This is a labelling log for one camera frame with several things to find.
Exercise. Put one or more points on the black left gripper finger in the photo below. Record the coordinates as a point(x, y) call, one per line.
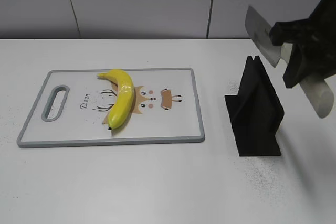
point(296, 32)

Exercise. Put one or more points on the white grey-rimmed cutting board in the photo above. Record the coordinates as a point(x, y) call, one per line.
point(72, 108)

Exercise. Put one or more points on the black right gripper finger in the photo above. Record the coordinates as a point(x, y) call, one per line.
point(312, 59)

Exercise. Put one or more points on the knife with white handle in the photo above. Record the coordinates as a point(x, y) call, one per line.
point(314, 86)

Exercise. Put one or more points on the yellow plastic banana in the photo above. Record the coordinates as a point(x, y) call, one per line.
point(126, 94)

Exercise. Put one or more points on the black knife stand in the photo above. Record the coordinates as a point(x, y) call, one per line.
point(255, 112)

